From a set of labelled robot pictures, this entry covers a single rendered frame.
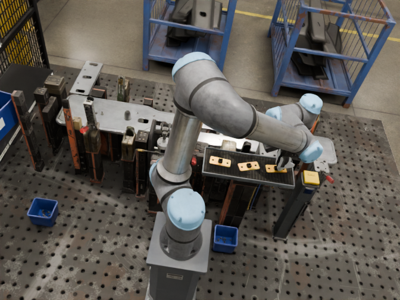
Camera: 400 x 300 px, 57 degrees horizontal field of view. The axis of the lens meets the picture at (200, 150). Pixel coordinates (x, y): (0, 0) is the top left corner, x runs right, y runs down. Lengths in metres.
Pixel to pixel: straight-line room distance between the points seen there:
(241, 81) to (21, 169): 2.48
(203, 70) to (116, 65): 3.03
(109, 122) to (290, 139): 1.01
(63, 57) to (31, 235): 2.51
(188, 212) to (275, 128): 0.36
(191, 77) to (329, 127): 1.75
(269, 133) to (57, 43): 3.51
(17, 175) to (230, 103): 1.43
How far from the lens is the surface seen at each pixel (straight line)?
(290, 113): 1.23
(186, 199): 1.15
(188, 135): 1.04
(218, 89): 0.87
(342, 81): 4.09
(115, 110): 1.90
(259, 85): 3.91
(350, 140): 2.55
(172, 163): 1.13
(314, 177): 1.56
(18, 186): 2.04
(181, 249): 1.25
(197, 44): 4.03
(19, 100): 1.73
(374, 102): 4.30
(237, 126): 0.89
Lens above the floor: 2.27
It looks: 47 degrees down
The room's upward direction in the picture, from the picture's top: 11 degrees clockwise
